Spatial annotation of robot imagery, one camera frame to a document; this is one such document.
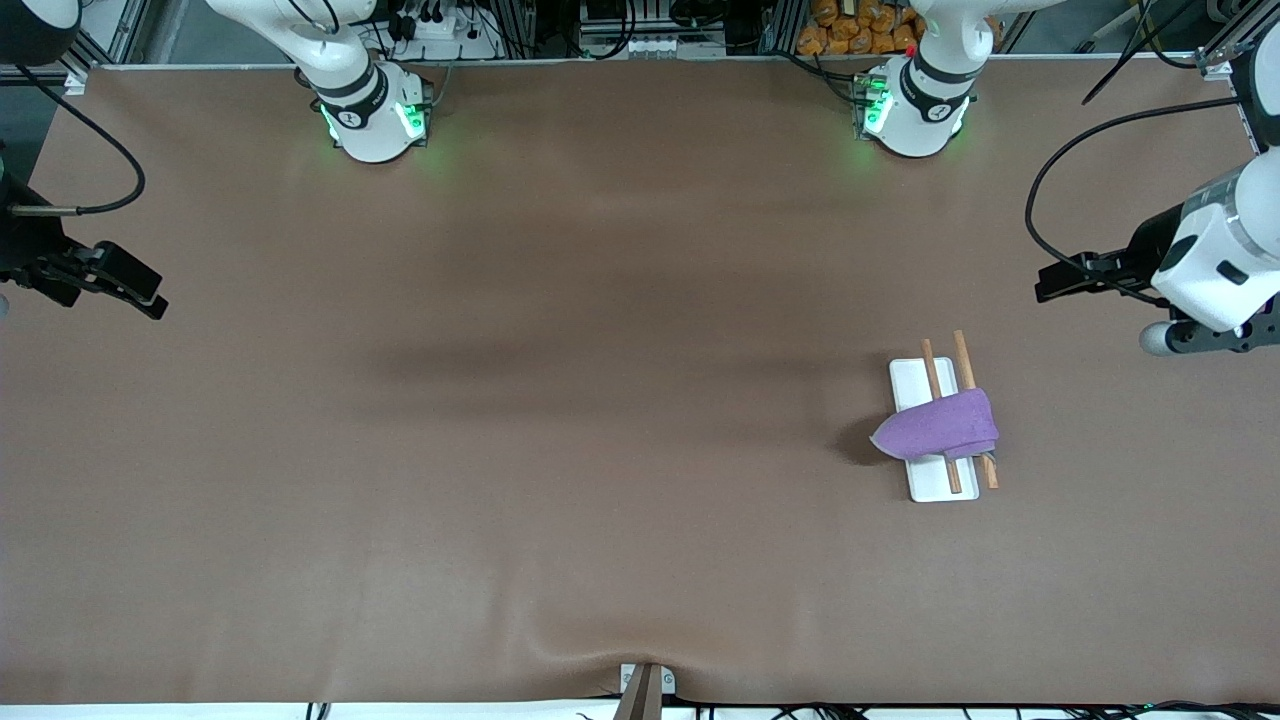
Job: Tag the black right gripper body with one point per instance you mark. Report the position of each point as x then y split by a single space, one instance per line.
22 250

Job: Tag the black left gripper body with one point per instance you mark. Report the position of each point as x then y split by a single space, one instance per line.
1150 243

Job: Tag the purple fleece towel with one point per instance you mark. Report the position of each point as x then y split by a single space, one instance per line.
945 430

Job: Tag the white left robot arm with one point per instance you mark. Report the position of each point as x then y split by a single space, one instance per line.
1215 260

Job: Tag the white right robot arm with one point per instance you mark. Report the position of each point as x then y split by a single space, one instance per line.
370 120

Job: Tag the white rectangular tray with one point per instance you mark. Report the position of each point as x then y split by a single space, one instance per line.
915 375

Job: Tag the orange packaged goods pile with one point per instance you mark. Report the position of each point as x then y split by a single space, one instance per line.
860 30

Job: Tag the white power strip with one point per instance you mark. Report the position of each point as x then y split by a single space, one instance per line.
440 30

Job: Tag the white terminal block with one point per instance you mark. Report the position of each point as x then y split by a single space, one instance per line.
670 46

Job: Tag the brown table cover mat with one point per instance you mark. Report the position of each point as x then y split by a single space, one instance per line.
600 450

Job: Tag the black electronics box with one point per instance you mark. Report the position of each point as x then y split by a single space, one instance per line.
650 15

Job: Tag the aluminium frame profile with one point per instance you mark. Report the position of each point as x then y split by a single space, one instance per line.
1225 50

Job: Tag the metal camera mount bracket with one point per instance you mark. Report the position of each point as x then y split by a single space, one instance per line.
645 695

